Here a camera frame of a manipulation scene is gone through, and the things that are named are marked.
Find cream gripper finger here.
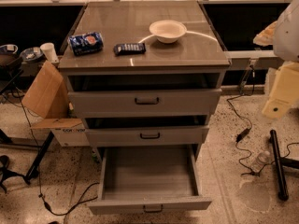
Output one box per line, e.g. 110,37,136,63
253,21,277,47
262,62,299,119

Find blue pepsi can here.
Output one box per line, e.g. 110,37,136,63
67,32,104,56

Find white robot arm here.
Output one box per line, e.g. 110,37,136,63
253,0,299,119

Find grey top drawer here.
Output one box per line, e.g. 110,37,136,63
68,89,221,118

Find grey middle drawer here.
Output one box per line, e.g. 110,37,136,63
86,126,209,147

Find grey drawer cabinet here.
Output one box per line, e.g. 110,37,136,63
57,0,232,161

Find grey open bottom drawer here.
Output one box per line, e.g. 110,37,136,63
89,145,211,215

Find black stand leg right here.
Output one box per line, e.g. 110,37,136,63
270,130,299,201

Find black stand leg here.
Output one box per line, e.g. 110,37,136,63
270,130,299,201
24,132,54,185

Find white paper bowl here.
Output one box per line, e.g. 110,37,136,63
149,20,187,44

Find dark blue snack packet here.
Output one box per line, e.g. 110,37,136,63
113,43,146,56

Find white paper cup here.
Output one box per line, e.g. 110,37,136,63
40,43,59,63

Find brown cardboard box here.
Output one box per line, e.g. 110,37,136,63
22,62,89,147

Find blue bowl on side table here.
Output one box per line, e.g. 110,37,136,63
21,47,44,63

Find dark side table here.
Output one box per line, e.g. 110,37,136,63
0,44,23,94

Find black stand leg left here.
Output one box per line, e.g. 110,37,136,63
24,132,54,185

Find black chair base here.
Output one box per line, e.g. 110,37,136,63
0,155,30,193

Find black power adapter cable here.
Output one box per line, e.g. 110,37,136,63
225,93,262,177

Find black floor cable left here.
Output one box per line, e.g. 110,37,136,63
12,87,101,217

